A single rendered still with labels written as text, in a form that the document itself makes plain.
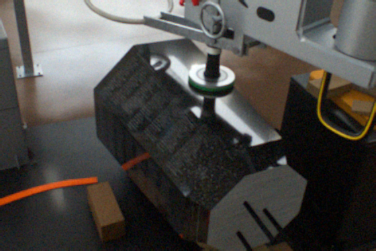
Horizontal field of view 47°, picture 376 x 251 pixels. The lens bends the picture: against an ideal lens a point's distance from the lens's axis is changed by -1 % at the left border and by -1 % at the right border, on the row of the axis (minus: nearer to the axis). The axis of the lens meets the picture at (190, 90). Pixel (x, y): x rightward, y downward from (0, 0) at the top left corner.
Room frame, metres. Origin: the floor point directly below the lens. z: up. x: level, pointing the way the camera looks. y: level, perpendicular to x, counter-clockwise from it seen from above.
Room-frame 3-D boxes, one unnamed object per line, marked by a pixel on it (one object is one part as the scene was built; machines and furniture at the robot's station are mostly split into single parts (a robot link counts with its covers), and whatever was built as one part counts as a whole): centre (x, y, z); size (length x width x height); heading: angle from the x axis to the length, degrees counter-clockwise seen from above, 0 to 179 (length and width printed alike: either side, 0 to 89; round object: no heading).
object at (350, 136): (1.29, -0.55, 1.03); 0.23 x 0.03 x 0.32; 44
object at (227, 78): (1.77, -0.09, 0.83); 0.21 x 0.21 x 0.01
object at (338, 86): (1.78, -0.66, 0.81); 0.20 x 0.10 x 0.05; 122
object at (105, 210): (1.60, 0.41, 0.07); 0.30 x 0.12 x 0.12; 27
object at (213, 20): (1.60, -0.09, 1.18); 0.15 x 0.10 x 0.15; 44
